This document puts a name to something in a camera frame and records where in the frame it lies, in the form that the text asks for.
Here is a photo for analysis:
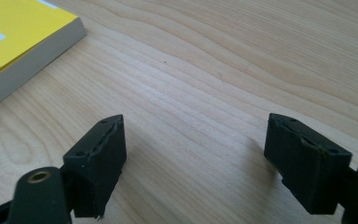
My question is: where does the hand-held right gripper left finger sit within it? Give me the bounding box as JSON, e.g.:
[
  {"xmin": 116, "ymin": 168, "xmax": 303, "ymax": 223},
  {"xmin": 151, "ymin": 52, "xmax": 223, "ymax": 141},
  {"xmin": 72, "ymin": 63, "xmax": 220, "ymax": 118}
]
[{"xmin": 62, "ymin": 114, "xmax": 128, "ymax": 219}]

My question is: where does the yellow book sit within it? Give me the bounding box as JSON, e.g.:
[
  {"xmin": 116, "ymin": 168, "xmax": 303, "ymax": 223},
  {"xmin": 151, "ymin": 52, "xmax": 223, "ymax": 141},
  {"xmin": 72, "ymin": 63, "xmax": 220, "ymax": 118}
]
[{"xmin": 0, "ymin": 0, "xmax": 88, "ymax": 117}]

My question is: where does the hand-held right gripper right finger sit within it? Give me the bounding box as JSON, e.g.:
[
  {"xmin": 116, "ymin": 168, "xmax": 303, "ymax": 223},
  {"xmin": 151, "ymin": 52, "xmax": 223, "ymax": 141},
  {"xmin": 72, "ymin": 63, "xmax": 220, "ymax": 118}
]
[{"xmin": 263, "ymin": 112, "xmax": 353, "ymax": 216}]

